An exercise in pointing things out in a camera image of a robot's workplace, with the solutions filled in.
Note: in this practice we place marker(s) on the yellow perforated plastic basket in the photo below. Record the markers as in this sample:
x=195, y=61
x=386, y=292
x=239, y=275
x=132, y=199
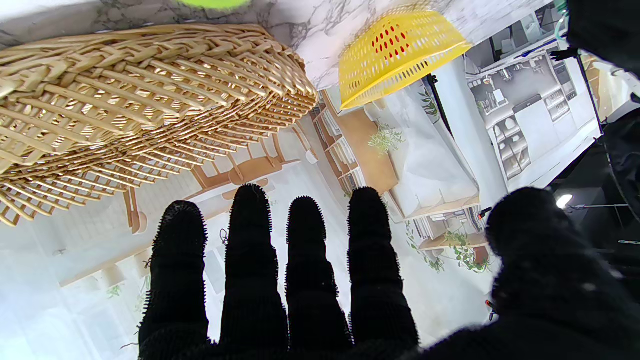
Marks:
x=430, y=55

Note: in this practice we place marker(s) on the black backdrop stand pole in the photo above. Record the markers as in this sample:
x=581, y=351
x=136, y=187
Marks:
x=440, y=105

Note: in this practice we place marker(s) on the woven wicker basket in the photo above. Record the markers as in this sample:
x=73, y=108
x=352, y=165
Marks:
x=150, y=100

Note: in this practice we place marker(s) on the yellow-green tennis ball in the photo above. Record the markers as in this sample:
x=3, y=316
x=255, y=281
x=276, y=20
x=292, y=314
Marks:
x=215, y=3

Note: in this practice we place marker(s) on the red toy block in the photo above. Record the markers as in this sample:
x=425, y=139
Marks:
x=381, y=42
x=400, y=37

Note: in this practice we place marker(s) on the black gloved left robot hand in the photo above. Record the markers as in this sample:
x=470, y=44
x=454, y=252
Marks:
x=610, y=30

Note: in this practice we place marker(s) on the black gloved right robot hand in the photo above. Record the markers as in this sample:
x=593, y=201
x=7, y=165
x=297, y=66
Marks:
x=250, y=300

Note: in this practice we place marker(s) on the printed room scene backdrop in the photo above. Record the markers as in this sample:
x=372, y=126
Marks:
x=430, y=165

